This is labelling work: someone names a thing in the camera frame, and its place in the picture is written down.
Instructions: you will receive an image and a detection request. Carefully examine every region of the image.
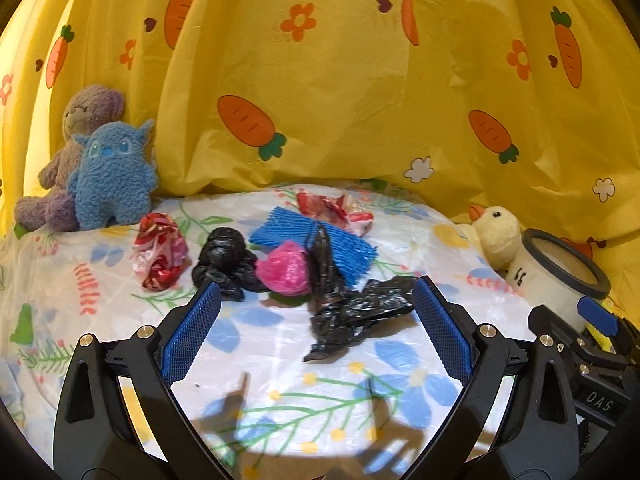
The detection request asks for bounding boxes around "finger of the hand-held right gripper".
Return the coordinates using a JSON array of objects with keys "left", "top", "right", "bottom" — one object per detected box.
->
[
  {"left": 528, "top": 304, "right": 601, "bottom": 367},
  {"left": 577, "top": 295, "right": 639, "bottom": 359}
]

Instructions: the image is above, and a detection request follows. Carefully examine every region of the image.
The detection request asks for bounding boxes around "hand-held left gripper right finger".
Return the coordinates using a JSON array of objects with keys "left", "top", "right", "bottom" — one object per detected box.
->
[{"left": 400, "top": 275, "right": 591, "bottom": 480}]

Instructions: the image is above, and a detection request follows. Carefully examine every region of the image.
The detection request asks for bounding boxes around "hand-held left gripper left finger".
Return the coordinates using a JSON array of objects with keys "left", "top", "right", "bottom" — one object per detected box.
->
[{"left": 52, "top": 281, "right": 236, "bottom": 480}]

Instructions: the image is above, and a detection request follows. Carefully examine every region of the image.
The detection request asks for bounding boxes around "white bin with black rim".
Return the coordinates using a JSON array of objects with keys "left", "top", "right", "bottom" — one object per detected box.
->
[{"left": 502, "top": 228, "right": 612, "bottom": 333}]

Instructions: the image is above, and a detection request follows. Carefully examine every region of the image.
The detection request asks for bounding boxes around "balled black plastic bag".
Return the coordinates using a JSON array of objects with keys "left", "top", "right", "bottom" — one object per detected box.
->
[{"left": 191, "top": 226, "right": 268, "bottom": 302}]

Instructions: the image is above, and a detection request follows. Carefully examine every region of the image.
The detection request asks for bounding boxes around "red foil wrapper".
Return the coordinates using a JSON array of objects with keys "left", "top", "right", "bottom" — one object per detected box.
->
[{"left": 131, "top": 212, "right": 192, "bottom": 292}]

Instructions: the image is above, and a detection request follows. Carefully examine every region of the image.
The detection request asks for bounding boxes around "small balled pink bag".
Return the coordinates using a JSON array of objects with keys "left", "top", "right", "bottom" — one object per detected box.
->
[{"left": 256, "top": 240, "right": 312, "bottom": 297}]

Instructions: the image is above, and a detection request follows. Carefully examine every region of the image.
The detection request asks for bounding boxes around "blue foam net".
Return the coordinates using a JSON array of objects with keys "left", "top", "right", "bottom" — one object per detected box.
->
[{"left": 249, "top": 206, "right": 377, "bottom": 288}]

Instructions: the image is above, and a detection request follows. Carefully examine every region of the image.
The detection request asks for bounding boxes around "red and clear wrapper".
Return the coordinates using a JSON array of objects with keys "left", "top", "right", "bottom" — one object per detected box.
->
[{"left": 296, "top": 191, "right": 375, "bottom": 237}]

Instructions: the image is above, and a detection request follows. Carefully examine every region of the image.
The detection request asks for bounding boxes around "yellow tissue pack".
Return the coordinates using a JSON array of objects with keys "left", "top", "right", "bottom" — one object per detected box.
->
[{"left": 582, "top": 317, "right": 618, "bottom": 356}]

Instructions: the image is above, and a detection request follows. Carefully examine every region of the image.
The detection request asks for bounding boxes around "yellow duck plush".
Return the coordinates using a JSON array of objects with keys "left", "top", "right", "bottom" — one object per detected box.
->
[{"left": 467, "top": 204, "right": 525, "bottom": 273}]

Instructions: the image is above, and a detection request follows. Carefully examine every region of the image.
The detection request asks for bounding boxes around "floral plastic tablecloth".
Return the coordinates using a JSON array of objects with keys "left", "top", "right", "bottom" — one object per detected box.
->
[{"left": 0, "top": 182, "right": 551, "bottom": 480}]

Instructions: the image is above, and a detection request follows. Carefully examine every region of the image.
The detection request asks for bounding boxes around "blue plush monster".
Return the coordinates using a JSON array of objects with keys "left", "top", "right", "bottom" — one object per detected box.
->
[{"left": 66, "top": 119, "right": 160, "bottom": 229}]

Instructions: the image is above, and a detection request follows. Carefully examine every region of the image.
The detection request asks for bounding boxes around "purple teddy bear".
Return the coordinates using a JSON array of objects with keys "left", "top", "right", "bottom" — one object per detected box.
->
[{"left": 14, "top": 85, "right": 126, "bottom": 231}]

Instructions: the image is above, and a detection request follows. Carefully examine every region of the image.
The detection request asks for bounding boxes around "yellow carrot print curtain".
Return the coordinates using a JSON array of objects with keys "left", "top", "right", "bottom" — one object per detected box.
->
[{"left": 0, "top": 0, "right": 640, "bottom": 321}]

